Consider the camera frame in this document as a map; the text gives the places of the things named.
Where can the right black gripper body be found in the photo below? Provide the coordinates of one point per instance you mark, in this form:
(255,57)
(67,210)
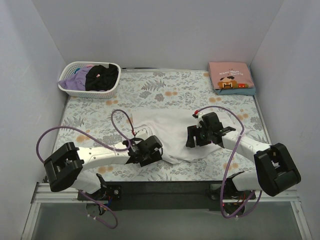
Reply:
(194,136)

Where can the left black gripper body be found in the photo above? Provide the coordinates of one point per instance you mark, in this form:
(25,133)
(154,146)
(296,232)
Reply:
(152,153)

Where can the white t shirt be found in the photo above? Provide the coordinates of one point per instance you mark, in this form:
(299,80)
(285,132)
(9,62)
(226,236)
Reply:
(170,127)

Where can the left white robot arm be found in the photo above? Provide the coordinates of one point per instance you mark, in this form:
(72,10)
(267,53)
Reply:
(65,166)

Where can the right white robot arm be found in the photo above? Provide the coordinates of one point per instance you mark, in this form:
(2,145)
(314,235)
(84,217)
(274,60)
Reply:
(275,170)

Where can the folded pink t shirt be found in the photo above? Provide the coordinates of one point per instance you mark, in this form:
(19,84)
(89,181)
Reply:
(230,75)

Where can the floral table mat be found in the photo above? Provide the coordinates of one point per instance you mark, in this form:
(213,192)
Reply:
(87,122)

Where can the black garment in basket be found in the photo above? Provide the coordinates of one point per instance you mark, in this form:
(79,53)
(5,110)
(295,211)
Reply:
(100,78)

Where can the white plastic laundry basket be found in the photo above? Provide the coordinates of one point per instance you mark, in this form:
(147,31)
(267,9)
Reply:
(72,67)

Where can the purple garment in basket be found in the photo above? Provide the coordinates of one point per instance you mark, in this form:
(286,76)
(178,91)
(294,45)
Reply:
(77,80)

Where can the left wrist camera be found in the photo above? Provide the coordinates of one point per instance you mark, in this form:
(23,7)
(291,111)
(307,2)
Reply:
(143,133)

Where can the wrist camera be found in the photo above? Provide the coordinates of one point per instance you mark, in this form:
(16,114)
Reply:
(198,115)
(143,133)

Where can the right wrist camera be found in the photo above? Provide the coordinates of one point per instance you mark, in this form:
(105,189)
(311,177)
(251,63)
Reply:
(198,115)

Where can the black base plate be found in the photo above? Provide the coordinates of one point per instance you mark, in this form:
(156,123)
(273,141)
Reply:
(159,195)

